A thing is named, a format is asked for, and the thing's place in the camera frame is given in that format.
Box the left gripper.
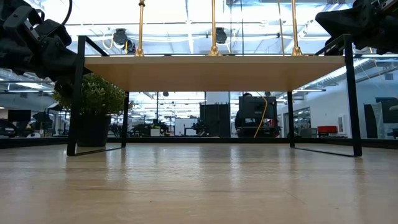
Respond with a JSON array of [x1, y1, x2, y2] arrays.
[[2, 5, 91, 96]]

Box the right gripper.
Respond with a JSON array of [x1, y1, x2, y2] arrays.
[[315, 0, 398, 55]]

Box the medium gold candlestick holder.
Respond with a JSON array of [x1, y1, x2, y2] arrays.
[[290, 0, 304, 57]]

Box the short gold candlestick holder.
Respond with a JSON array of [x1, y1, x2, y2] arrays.
[[134, 0, 146, 58]]

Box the tall gold candlestick holder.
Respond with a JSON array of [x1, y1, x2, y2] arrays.
[[207, 0, 222, 57]]

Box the green potted plant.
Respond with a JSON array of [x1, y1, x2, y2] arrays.
[[52, 73, 129, 148]]

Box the red box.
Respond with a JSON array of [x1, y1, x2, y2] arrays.
[[317, 125, 339, 134]]

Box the person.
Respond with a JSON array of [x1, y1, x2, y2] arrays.
[[234, 92, 253, 138]]

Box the wooden riser shelf black legs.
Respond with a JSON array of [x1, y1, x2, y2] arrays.
[[66, 33, 364, 158]]

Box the black cabinet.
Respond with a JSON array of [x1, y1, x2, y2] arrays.
[[200, 103, 231, 138]]

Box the black ceiling cable reel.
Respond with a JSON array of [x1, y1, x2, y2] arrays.
[[215, 27, 228, 45], [111, 27, 137, 54]]

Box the yellow background cable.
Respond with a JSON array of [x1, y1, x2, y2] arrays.
[[253, 95, 269, 138]]

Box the black wall screen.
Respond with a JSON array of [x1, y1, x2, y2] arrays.
[[238, 95, 277, 119]]

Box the black aluminium rig frame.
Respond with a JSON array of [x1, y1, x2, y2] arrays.
[[0, 136, 398, 149]]

